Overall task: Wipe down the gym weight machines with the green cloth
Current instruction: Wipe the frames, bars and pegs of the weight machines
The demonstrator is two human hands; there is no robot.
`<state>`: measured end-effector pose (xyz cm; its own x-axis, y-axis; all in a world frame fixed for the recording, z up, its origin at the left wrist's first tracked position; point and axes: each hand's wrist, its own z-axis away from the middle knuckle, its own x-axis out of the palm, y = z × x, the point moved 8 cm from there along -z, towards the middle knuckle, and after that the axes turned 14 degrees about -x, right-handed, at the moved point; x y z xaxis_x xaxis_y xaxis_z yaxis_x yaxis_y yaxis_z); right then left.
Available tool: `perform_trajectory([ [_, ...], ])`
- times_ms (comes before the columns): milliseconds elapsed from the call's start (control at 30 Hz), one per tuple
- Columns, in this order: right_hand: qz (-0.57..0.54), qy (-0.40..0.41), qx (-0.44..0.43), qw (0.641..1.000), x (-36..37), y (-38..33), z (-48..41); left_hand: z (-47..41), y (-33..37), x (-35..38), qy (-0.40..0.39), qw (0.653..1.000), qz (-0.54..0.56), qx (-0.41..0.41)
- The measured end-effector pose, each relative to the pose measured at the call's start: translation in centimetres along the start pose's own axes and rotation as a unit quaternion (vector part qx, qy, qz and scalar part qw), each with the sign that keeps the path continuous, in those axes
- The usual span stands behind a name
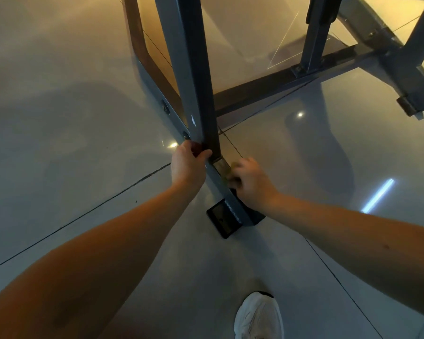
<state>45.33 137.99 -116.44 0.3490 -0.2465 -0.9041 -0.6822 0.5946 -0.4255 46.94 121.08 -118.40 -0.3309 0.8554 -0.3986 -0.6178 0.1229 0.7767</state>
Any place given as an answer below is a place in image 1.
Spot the person's right hand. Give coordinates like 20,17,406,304
228,156,281,216

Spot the person's left hand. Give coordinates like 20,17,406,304
170,139,213,196

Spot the green cleaning cloth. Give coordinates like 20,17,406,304
222,163,241,188

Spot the grey steel gym machine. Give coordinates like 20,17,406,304
120,0,424,239

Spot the person's left forearm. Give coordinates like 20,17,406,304
0,183,195,339

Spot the person's right forearm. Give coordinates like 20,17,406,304
265,194,424,323

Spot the person's white right shoe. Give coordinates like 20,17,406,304
233,291,285,339

